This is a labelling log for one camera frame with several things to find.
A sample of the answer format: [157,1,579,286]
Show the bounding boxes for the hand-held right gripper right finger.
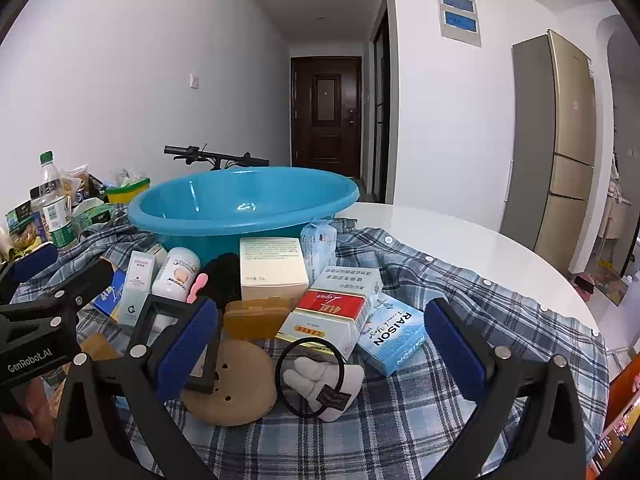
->
[424,297,588,480]

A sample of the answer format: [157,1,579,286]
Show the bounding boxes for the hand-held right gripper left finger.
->
[52,296,221,480]

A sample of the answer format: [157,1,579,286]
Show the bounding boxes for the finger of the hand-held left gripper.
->
[10,258,116,313]
[0,241,60,306]

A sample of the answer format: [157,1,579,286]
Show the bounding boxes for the white green small box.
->
[111,251,158,327]

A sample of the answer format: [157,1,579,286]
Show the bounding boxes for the round tan disc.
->
[179,339,278,427]

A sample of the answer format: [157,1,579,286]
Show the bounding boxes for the blue plastic basin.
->
[127,167,361,261]

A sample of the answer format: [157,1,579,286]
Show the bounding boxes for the black hair tie white plush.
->
[275,337,366,422]

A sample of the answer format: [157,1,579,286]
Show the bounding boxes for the white desktop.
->
[345,202,623,376]

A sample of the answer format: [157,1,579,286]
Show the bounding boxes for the person's left hand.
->
[0,387,53,448]

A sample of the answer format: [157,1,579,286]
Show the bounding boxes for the nut snack bag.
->
[10,222,48,253]

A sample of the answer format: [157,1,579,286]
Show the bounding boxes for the green tea packet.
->
[5,205,36,246]

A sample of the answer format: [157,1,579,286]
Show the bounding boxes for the clear bottle green cap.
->
[31,151,76,251]

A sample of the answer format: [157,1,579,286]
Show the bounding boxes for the pink bow hair clip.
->
[186,272,209,305]

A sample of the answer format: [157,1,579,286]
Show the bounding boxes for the pale blue cigarette pack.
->
[356,292,428,378]

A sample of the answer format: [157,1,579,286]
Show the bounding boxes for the amber soap box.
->
[222,297,291,342]

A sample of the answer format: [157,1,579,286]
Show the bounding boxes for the white lotion bottle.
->
[151,247,202,301]

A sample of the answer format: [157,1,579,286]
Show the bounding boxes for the blue plaid shirt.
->
[10,210,608,480]

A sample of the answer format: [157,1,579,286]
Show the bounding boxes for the black fuzzy cloth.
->
[200,252,242,313]

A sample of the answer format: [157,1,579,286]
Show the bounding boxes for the brown snack bag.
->
[57,165,103,206]

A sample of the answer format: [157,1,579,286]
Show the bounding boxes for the yellow green container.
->
[105,177,151,204]

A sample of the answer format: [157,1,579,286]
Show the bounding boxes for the clear plastic packets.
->
[112,167,146,186]

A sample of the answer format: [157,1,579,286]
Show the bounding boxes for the large cream box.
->
[239,236,308,302]

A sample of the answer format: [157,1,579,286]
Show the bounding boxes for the white printed box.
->
[306,265,383,306]

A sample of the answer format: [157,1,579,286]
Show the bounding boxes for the red white cigarette pack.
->
[275,289,372,362]

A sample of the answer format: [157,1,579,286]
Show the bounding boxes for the light blue tissue pack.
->
[300,219,337,281]

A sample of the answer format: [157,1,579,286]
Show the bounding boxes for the hanging beige coat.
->
[602,150,640,271]

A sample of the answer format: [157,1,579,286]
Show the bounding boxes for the gold refrigerator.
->
[500,30,598,275]

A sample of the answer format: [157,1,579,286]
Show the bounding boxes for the dark sliding door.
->
[370,0,392,204]

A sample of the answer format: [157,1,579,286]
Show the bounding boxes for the dark wooden door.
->
[290,56,362,178]

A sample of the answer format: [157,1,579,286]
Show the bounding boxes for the bicycle handlebar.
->
[164,145,271,171]

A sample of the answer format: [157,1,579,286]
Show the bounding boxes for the wall electrical panel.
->
[434,0,482,47]

